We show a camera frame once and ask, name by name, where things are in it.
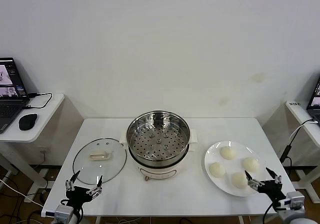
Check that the black computer mouse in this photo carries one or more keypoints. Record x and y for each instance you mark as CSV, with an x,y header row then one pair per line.
x,y
27,121

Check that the perforated steel steamer basket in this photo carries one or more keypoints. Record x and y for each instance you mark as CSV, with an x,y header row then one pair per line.
x,y
160,139

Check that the black open laptop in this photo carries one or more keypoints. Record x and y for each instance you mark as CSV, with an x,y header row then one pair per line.
x,y
315,106
10,109

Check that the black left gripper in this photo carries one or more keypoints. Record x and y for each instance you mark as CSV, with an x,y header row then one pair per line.
x,y
78,196

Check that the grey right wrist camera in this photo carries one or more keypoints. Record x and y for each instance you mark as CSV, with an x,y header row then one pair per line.
x,y
295,200

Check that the small printed label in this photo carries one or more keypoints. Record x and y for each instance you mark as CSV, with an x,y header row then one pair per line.
x,y
294,103

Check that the round glass pot lid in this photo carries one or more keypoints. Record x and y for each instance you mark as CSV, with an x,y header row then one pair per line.
x,y
100,169

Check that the white wall outlet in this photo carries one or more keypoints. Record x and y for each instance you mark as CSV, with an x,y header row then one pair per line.
x,y
43,149

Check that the cream electric cooking pot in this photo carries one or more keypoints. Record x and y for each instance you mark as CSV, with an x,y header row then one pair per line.
x,y
160,171

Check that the white round plate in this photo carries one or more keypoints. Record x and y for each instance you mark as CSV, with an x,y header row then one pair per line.
x,y
220,186

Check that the white table leg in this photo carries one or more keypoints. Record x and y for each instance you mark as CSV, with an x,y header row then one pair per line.
x,y
241,219
98,220

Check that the white steamed baozi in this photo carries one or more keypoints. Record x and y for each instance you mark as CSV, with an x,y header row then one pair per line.
x,y
217,169
250,164
228,152
239,180

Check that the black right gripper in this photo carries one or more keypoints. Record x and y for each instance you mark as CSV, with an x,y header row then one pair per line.
x,y
271,189

